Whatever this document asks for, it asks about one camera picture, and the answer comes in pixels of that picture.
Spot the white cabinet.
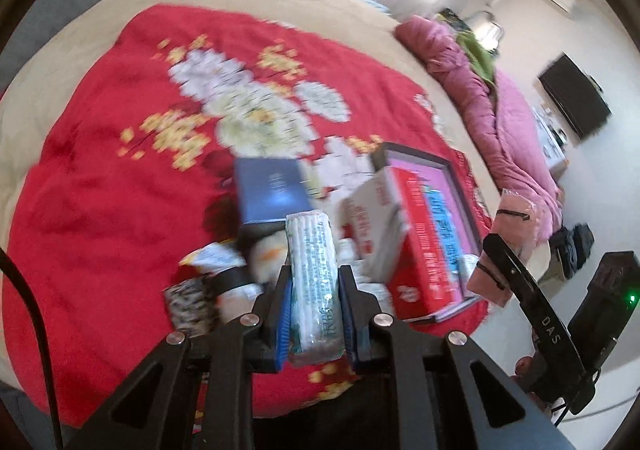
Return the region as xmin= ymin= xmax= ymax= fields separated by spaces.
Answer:
xmin=532 ymin=104 xmax=568 ymax=171

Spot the red and white tissue pack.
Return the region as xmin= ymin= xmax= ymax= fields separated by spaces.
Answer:
xmin=342 ymin=166 xmax=466 ymax=321

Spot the black television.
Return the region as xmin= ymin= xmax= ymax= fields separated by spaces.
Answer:
xmin=537 ymin=52 xmax=613 ymax=141

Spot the leopard print cloth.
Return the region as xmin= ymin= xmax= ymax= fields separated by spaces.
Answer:
xmin=165 ymin=280 xmax=221 ymax=337

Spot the black bag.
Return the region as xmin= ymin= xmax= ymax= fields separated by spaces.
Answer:
xmin=552 ymin=225 xmax=596 ymax=281

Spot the white plush toy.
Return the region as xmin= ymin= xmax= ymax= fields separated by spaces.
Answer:
xmin=247 ymin=232 xmax=291 ymax=281

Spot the white tissue pack blue print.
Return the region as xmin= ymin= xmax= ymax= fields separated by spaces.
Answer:
xmin=285 ymin=211 xmax=347 ymax=368

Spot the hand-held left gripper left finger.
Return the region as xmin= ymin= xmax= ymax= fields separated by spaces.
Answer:
xmin=65 ymin=265 xmax=294 ymax=450

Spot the pink plastic packet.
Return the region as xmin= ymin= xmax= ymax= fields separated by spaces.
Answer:
xmin=467 ymin=190 xmax=538 ymax=308

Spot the beige bed sheet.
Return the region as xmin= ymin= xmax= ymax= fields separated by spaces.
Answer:
xmin=0 ymin=0 xmax=551 ymax=431

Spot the grey cardboard box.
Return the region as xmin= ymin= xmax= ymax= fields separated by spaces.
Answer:
xmin=370 ymin=142 xmax=493 ymax=325

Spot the green cloth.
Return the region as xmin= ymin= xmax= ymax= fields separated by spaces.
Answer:
xmin=452 ymin=24 xmax=496 ymax=80

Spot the white yellow snack bag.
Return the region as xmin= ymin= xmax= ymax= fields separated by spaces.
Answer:
xmin=179 ymin=241 xmax=266 ymax=325

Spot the red floral blanket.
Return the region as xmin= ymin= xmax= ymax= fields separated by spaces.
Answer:
xmin=5 ymin=4 xmax=493 ymax=428

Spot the pink and blue book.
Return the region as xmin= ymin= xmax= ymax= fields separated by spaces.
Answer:
xmin=390 ymin=155 xmax=482 ymax=303

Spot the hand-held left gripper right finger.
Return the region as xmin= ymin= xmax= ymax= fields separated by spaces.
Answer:
xmin=339 ymin=265 xmax=576 ymax=450

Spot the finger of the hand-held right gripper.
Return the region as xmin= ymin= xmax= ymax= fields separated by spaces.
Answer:
xmin=481 ymin=233 xmax=588 ymax=381

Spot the black cable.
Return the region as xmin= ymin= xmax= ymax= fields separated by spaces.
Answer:
xmin=0 ymin=247 xmax=66 ymax=450

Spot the person's right hand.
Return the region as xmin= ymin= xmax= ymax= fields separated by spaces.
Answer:
xmin=514 ymin=357 xmax=556 ymax=405

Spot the dark blue box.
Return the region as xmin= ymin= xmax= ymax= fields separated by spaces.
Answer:
xmin=234 ymin=157 xmax=315 ymax=251

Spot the pink quilt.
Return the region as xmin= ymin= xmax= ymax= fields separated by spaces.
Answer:
xmin=395 ymin=16 xmax=563 ymax=251

